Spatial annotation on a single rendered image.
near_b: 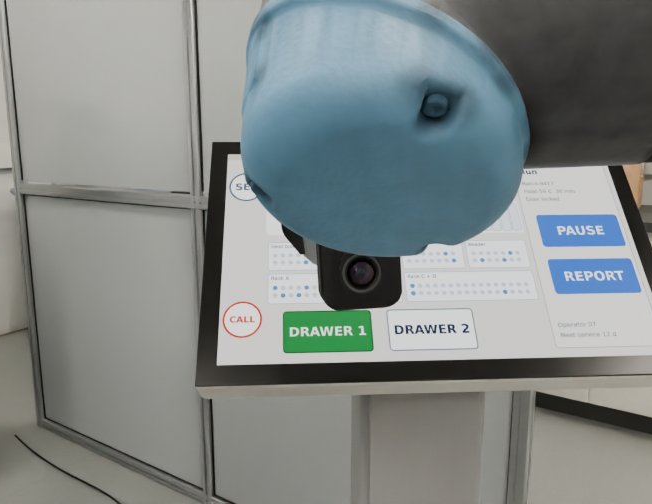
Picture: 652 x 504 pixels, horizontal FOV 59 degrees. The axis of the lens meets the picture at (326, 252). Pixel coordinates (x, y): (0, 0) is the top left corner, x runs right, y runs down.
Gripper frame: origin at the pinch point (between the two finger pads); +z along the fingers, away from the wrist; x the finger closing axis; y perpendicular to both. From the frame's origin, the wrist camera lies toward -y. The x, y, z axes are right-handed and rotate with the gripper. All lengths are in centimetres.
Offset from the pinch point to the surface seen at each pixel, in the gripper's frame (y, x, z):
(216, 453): 15, 29, 158
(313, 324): 1.3, 1.6, 14.6
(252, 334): 0.4, 7.9, 14.6
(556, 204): 16.3, -28.2, 14.7
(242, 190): 18.5, 9.5, 14.7
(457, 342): -1.0, -13.4, 14.7
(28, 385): 68, 137, 252
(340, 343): -0.8, -1.1, 14.6
